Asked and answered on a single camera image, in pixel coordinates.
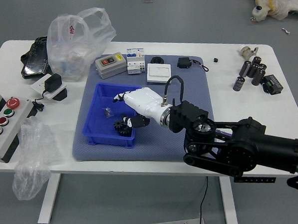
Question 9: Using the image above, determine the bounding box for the white lamp socket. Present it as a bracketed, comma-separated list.
[239, 45, 259, 61]

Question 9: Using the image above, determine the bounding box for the black module with green terminals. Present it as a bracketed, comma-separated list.
[261, 74, 284, 96]

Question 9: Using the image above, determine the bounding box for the grey multi-button control box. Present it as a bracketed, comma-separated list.
[0, 87, 41, 164]

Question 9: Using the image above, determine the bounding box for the black table control panel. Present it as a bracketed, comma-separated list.
[234, 175, 277, 185]

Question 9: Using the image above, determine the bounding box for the black plastic tray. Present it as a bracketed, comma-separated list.
[18, 36, 53, 79]

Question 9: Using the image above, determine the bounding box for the black power adapter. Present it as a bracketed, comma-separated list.
[42, 73, 63, 94]

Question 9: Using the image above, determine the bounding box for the small black gear nut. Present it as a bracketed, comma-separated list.
[113, 119, 125, 132]

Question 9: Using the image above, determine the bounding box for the white table leg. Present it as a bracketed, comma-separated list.
[219, 176, 239, 224]
[35, 173, 63, 224]

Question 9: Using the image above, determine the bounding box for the grey push-button switch box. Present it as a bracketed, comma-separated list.
[94, 52, 128, 80]

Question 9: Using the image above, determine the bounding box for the big black gear nut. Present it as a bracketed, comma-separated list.
[119, 124, 134, 138]

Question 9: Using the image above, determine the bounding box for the blue-grey padded mat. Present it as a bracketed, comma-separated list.
[67, 50, 219, 170]

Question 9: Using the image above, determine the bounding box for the crumpled clear plastic bag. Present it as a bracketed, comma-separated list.
[8, 115, 64, 202]

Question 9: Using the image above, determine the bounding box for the white wall switch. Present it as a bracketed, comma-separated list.
[145, 62, 173, 86]

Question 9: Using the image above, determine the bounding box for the black adapter cord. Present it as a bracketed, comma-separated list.
[31, 91, 48, 113]

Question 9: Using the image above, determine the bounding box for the large clear plastic bag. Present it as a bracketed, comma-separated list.
[44, 7, 119, 84]

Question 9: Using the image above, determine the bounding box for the white part with black cap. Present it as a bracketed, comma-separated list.
[250, 5, 269, 22]

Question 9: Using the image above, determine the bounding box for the white socket plate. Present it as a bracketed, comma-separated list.
[29, 72, 69, 103]

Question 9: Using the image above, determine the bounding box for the black servo with wires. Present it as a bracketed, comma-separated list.
[176, 56, 209, 73]

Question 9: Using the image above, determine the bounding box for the black floor cable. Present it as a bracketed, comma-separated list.
[196, 176, 211, 224]

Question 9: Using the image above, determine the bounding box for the small clear screw packet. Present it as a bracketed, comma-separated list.
[102, 106, 114, 118]

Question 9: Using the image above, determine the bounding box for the white circuit breaker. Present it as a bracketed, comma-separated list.
[125, 47, 147, 76]

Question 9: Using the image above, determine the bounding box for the blue plastic box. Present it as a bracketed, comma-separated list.
[79, 80, 145, 151]

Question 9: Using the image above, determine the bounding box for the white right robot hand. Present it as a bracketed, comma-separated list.
[112, 86, 168, 130]

